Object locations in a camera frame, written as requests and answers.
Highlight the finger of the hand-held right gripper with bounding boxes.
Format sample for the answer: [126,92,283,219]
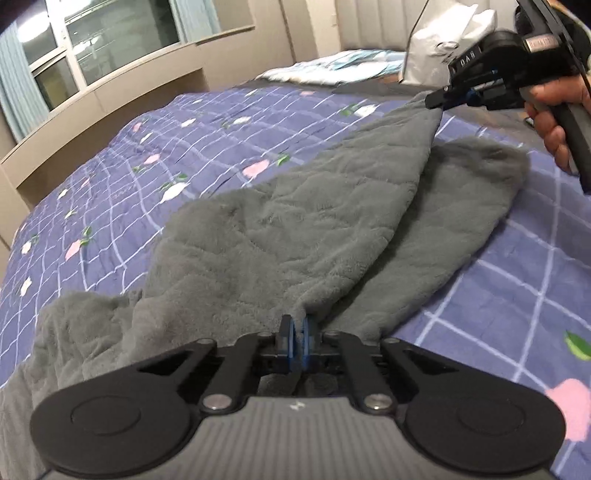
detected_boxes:
[425,67,500,110]
[441,89,497,112]

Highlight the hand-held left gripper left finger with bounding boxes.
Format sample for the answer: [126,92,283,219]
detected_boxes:
[136,315,297,414]

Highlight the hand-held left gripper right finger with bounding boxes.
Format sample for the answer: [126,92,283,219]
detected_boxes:
[300,315,457,414]

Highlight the grey fleece pants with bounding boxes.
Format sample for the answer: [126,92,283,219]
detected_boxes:
[0,90,532,480]

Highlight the person's right hand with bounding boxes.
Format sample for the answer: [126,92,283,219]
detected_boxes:
[524,75,591,175]

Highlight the grey padded headboard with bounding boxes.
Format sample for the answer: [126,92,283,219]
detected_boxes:
[335,0,522,61]

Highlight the light blue patterned blanket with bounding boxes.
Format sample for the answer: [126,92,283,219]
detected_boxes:
[256,48,416,86]

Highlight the blue checked floral quilt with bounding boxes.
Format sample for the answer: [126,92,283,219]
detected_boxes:
[0,82,591,457]

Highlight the light blue curtain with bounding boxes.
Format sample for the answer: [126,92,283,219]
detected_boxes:
[0,32,49,144]
[168,0,223,45]

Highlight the beige window bench cabinet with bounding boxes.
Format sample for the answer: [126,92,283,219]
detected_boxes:
[0,23,257,252]

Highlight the window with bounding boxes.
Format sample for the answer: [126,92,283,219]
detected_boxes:
[18,0,185,112]

